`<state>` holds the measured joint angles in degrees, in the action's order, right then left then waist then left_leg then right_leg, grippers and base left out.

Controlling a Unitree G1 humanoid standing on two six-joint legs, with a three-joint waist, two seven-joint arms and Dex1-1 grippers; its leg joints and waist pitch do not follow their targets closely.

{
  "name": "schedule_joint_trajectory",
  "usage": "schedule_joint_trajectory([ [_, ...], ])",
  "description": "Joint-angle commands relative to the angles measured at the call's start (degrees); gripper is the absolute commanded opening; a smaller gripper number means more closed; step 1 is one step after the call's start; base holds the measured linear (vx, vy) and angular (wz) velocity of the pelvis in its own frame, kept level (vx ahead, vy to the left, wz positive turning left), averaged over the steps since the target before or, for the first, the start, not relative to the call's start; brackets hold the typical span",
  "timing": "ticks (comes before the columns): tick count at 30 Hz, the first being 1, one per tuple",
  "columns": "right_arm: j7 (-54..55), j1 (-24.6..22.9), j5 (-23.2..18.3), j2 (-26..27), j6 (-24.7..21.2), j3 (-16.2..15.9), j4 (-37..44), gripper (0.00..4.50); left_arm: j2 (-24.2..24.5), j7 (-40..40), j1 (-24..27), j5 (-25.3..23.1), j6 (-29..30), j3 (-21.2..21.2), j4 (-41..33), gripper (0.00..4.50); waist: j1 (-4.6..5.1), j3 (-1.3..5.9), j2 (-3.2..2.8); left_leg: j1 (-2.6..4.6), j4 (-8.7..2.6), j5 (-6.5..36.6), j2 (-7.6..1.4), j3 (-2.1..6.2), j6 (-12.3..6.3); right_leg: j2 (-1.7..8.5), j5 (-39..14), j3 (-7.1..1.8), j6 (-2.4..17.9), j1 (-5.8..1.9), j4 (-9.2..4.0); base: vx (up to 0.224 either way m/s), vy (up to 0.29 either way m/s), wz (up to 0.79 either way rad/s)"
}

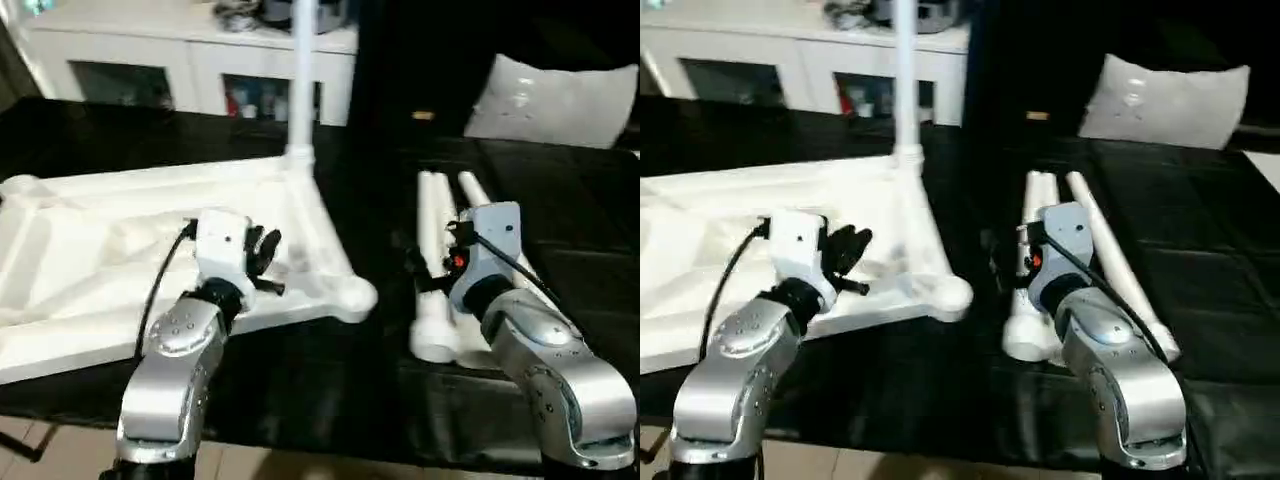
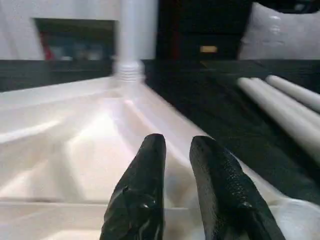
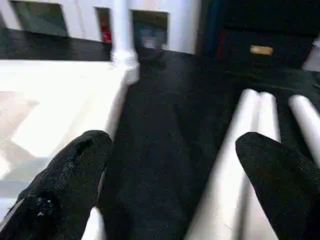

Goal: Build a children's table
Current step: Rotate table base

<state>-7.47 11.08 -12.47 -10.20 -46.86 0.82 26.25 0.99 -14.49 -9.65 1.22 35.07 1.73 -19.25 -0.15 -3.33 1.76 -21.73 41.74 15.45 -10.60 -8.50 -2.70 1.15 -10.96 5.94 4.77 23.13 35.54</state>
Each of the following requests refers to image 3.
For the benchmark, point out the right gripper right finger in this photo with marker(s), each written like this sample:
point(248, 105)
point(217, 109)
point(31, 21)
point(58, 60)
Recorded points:
point(285, 190)

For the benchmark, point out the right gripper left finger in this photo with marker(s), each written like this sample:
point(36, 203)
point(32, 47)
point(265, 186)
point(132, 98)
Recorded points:
point(55, 195)

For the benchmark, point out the white plastic table top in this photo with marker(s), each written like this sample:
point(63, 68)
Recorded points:
point(55, 105)

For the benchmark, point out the black work mat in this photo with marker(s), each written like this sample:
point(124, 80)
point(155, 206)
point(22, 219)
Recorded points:
point(170, 140)

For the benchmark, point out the small yellow label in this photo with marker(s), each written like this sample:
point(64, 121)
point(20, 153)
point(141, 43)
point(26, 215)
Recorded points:
point(261, 50)

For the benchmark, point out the white glass-door cabinet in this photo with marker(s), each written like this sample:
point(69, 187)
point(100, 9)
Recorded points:
point(75, 17)

